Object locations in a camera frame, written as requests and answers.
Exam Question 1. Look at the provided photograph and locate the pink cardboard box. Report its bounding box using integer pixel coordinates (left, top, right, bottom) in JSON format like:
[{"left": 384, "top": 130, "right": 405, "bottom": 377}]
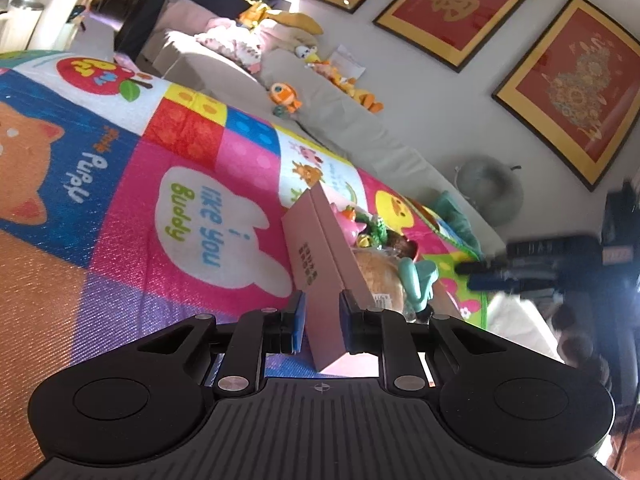
[{"left": 280, "top": 180, "right": 469, "bottom": 378}]

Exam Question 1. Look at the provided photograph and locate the teal plastic toy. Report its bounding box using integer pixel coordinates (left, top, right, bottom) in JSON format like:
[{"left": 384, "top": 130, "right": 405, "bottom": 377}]
[{"left": 398, "top": 258, "right": 439, "bottom": 314}]

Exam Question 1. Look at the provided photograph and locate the bread in plastic bag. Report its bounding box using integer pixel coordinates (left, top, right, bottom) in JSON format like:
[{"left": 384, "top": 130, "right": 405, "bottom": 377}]
[{"left": 352, "top": 248, "right": 416, "bottom": 322}]

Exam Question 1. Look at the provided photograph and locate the brown knitted toy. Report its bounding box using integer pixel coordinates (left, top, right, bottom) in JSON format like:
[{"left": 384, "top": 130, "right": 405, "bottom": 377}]
[{"left": 384, "top": 230, "right": 419, "bottom": 261}]

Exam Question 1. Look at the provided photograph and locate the white sheet cover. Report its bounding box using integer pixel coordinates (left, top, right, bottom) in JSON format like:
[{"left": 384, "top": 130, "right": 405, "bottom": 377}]
[{"left": 486, "top": 292, "right": 563, "bottom": 363}]

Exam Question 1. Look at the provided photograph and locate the green cloth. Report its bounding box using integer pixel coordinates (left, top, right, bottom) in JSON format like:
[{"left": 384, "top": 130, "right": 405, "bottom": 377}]
[{"left": 430, "top": 191, "right": 482, "bottom": 255}]

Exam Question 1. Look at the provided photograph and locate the grey neck pillow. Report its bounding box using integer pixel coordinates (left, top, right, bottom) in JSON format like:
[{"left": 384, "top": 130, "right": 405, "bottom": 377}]
[{"left": 454, "top": 155, "right": 524, "bottom": 226}]

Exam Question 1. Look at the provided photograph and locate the colourful cartoon play mat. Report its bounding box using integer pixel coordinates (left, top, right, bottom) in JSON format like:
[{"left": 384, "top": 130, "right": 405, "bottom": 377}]
[{"left": 1, "top": 51, "right": 487, "bottom": 479}]

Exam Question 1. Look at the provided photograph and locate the red framed picture, right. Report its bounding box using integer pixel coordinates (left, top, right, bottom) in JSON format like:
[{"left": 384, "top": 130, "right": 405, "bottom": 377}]
[{"left": 492, "top": 0, "right": 639, "bottom": 191}]

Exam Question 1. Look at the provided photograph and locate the orange clownfish plush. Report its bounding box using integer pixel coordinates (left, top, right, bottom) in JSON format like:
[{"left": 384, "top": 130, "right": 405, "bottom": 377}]
[{"left": 269, "top": 82, "right": 303, "bottom": 117}]

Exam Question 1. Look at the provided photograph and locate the orange plush toys row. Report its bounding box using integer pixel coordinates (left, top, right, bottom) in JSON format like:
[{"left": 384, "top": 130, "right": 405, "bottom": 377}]
[{"left": 294, "top": 44, "right": 384, "bottom": 114}]

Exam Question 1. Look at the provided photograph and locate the pink floral blanket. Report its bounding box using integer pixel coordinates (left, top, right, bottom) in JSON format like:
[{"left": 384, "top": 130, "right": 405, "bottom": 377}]
[{"left": 194, "top": 18, "right": 270, "bottom": 75}]

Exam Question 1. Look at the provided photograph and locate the red framed picture, middle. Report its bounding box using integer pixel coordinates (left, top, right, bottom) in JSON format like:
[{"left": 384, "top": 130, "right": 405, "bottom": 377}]
[{"left": 373, "top": 0, "right": 525, "bottom": 73}]

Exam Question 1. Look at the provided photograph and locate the beige sofa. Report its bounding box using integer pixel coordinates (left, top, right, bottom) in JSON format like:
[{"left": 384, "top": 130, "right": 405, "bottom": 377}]
[{"left": 139, "top": 29, "right": 504, "bottom": 254}]

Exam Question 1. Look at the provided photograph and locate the yellow banana plush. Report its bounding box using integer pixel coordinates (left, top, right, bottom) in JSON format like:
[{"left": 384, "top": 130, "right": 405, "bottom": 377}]
[{"left": 239, "top": 2, "right": 323, "bottom": 36}]

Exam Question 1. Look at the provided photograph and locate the white thermos bottle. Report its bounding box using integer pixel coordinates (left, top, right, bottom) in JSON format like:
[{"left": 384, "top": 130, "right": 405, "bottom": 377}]
[{"left": 28, "top": 0, "right": 77, "bottom": 50}]

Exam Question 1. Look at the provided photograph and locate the white kettle jug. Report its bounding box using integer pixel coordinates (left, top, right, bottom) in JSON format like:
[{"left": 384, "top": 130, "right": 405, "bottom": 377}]
[{"left": 0, "top": 0, "right": 47, "bottom": 53}]

